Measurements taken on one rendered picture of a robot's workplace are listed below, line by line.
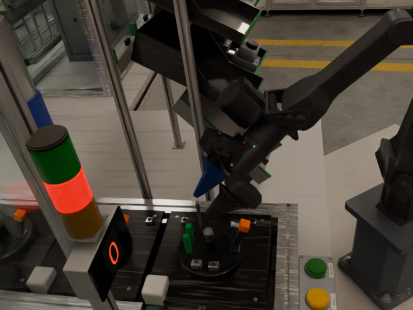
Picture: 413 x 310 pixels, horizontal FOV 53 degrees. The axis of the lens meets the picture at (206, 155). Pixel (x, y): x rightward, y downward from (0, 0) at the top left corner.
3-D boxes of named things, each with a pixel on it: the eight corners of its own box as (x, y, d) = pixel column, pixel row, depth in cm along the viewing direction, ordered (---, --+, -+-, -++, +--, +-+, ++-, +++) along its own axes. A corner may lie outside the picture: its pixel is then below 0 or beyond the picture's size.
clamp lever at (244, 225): (239, 243, 85) (251, 220, 80) (239, 251, 84) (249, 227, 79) (223, 238, 85) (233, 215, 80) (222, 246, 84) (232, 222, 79)
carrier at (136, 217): (166, 216, 101) (156, 178, 93) (137, 304, 82) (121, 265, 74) (76, 212, 105) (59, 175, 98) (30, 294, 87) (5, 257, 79)
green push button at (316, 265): (326, 264, 84) (326, 258, 83) (326, 280, 81) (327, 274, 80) (305, 262, 85) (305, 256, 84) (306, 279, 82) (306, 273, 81)
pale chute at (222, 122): (270, 152, 109) (282, 144, 106) (258, 184, 100) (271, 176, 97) (191, 81, 104) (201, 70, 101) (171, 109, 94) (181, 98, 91)
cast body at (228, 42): (229, 49, 106) (238, 25, 101) (224, 56, 103) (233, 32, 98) (200, 35, 106) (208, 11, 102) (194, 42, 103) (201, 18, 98)
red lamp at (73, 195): (98, 187, 56) (87, 159, 53) (83, 214, 52) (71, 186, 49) (64, 186, 57) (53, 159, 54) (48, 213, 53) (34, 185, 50)
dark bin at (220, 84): (260, 86, 98) (273, 61, 92) (246, 115, 88) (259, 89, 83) (155, 35, 99) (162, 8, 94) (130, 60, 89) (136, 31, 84)
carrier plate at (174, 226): (271, 220, 95) (271, 214, 94) (265, 315, 77) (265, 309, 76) (172, 216, 100) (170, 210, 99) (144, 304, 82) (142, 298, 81)
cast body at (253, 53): (255, 66, 104) (266, 43, 99) (253, 75, 101) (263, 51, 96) (225, 54, 104) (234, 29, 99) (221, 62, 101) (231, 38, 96)
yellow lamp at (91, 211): (108, 213, 59) (98, 188, 56) (94, 240, 55) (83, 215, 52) (76, 211, 60) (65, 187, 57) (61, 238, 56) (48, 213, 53)
